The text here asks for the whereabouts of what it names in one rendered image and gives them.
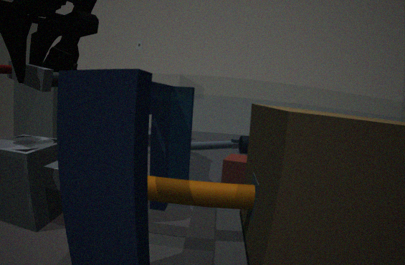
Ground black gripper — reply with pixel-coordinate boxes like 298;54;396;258
0;0;99;83

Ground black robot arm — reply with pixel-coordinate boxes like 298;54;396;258
42;0;97;72

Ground grey crank handle with red grip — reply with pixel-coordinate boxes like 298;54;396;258
0;60;59;92

